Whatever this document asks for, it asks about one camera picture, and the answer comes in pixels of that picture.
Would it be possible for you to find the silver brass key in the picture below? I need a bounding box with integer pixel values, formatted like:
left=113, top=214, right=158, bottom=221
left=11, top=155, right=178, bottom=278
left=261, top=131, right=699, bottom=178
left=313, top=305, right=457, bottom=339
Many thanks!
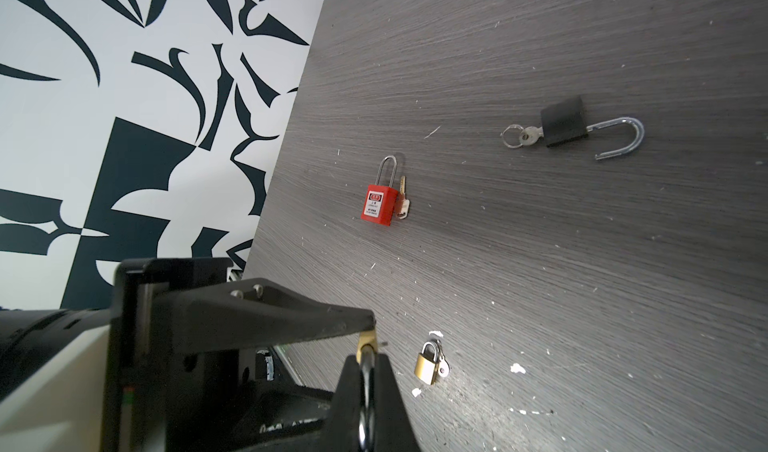
left=395, top=175, right=410, bottom=220

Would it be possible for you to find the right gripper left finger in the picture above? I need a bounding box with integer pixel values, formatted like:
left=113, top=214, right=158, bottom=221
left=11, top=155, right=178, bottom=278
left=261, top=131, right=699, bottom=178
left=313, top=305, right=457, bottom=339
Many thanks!
left=320, top=355, right=363, bottom=451

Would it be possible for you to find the red padlock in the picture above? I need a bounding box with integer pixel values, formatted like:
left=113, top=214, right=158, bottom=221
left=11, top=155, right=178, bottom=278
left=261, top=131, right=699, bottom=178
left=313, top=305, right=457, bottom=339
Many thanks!
left=360, top=155, right=399, bottom=226

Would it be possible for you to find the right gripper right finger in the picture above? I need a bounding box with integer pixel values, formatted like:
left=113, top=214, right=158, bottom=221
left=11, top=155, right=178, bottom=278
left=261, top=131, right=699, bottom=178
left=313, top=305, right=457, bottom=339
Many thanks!
left=367, top=353, right=420, bottom=451

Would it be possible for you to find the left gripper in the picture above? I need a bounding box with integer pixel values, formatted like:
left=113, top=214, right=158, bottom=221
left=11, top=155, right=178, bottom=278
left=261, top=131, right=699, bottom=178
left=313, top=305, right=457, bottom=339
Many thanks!
left=100, top=257, right=376, bottom=451

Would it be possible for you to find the large brass padlock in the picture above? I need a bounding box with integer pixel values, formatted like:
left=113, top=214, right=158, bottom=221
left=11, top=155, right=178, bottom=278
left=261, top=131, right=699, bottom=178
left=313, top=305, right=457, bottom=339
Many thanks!
left=356, top=328, right=379, bottom=364

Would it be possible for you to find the small brass padlock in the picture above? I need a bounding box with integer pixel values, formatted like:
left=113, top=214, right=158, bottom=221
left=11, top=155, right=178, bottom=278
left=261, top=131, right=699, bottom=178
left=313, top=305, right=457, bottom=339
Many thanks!
left=414, top=338, right=450, bottom=385

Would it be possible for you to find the black padlock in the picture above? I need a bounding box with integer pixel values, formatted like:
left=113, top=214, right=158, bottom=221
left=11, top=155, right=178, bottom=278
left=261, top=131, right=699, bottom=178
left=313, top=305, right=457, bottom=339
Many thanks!
left=500, top=94, right=646, bottom=162

